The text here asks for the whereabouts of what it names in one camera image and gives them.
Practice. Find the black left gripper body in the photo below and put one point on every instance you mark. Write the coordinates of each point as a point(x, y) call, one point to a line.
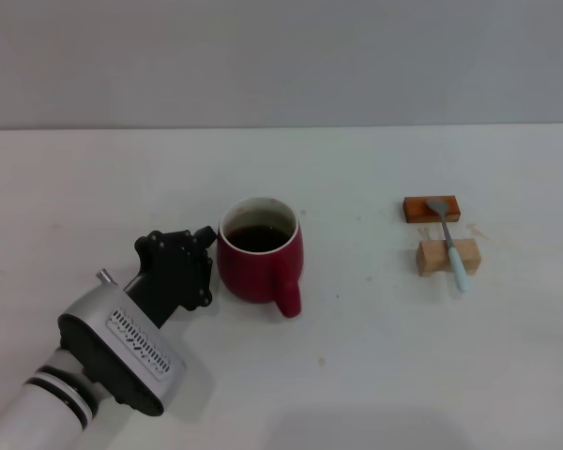
point(173, 272)

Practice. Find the dark coffee liquid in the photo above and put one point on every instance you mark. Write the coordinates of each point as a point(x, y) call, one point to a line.
point(257, 238)

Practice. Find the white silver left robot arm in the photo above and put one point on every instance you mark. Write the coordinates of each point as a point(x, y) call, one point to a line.
point(98, 356)

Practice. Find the small silver connector plug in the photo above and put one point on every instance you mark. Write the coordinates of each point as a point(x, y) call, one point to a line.
point(105, 276)

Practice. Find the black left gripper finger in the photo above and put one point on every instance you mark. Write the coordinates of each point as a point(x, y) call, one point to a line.
point(205, 233)

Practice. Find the red ceramic cup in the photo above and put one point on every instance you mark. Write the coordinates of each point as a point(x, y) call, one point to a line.
point(258, 274)

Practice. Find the dark brown wooden block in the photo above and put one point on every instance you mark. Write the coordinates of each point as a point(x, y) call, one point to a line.
point(422, 211)

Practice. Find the light wooden notched block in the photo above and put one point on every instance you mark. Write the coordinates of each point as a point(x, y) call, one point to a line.
point(431, 255)

